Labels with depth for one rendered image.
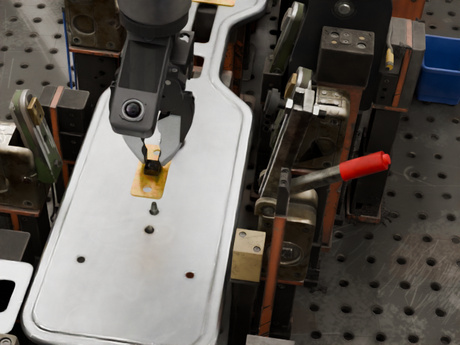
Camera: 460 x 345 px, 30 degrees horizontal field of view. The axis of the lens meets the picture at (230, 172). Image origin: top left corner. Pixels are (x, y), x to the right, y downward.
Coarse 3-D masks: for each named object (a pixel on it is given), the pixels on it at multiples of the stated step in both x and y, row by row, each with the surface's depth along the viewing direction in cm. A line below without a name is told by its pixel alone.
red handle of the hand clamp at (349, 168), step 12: (372, 156) 95; (384, 156) 95; (336, 168) 97; (348, 168) 96; (360, 168) 96; (372, 168) 95; (384, 168) 95; (300, 180) 99; (312, 180) 98; (324, 180) 98; (336, 180) 98; (348, 180) 97; (300, 192) 100
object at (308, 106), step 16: (272, 96) 90; (304, 96) 91; (272, 112) 91; (288, 112) 91; (304, 112) 90; (320, 112) 91; (288, 128) 91; (304, 128) 91; (288, 144) 93; (272, 160) 99; (288, 160) 95; (272, 176) 97; (272, 192) 99
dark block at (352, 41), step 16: (336, 32) 115; (352, 32) 115; (368, 32) 115; (320, 48) 113; (336, 48) 112; (352, 48) 113; (368, 48) 113; (320, 64) 114; (336, 64) 114; (352, 64) 114; (368, 64) 113; (320, 80) 116; (336, 80) 116; (352, 80) 116; (352, 96) 118; (352, 112) 120; (352, 128) 122; (336, 192) 132; (336, 208) 135
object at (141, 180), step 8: (152, 144) 104; (152, 152) 104; (152, 160) 101; (144, 168) 100; (152, 168) 101; (160, 168) 102; (168, 168) 102; (136, 176) 101; (144, 176) 101; (152, 176) 101; (160, 176) 101; (136, 184) 100; (144, 184) 100; (152, 184) 100; (160, 184) 100; (136, 192) 99; (144, 192) 99; (152, 192) 99; (160, 192) 99
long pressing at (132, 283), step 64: (256, 0) 139; (192, 128) 118; (64, 192) 109; (128, 192) 109; (192, 192) 110; (64, 256) 101; (128, 256) 102; (192, 256) 102; (64, 320) 95; (128, 320) 96; (192, 320) 96
